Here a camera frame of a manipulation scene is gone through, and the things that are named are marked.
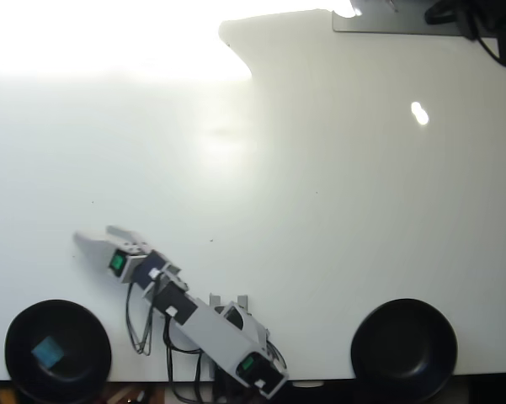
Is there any black power cable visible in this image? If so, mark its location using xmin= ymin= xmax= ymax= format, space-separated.
xmin=474 ymin=35 xmax=503 ymax=64

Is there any blue foam cube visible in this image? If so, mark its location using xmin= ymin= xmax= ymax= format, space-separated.
xmin=29 ymin=335 xmax=66 ymax=372

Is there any black round bowl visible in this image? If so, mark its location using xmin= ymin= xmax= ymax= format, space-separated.
xmin=3 ymin=299 xmax=113 ymax=404
xmin=349 ymin=298 xmax=460 ymax=403

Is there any black servo cable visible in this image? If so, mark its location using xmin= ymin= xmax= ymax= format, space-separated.
xmin=125 ymin=281 xmax=156 ymax=357
xmin=162 ymin=317 xmax=206 ymax=401

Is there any grey flat metal plate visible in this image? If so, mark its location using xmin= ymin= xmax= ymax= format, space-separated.
xmin=331 ymin=8 xmax=479 ymax=37

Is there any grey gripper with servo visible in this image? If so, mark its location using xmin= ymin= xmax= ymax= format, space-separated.
xmin=72 ymin=225 xmax=149 ymax=285

